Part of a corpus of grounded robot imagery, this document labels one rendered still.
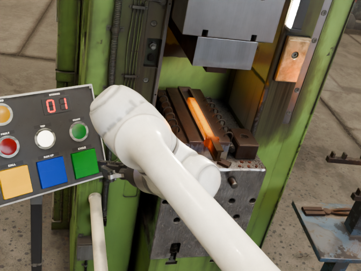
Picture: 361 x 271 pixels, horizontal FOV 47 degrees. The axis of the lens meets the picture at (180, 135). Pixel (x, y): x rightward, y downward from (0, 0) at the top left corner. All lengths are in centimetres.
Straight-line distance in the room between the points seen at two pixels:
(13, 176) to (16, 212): 142
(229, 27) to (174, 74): 61
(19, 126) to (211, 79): 100
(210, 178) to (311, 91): 100
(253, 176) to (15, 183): 82
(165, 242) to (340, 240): 65
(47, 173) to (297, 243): 187
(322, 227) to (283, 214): 123
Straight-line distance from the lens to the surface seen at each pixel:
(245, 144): 155
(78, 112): 125
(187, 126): 155
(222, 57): 134
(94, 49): 141
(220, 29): 131
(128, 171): 97
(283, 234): 277
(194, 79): 190
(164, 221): 160
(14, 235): 247
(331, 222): 174
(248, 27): 133
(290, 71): 161
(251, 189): 160
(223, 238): 59
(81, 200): 174
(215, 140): 145
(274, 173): 190
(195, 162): 79
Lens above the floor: 175
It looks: 31 degrees down
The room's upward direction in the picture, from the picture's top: 12 degrees clockwise
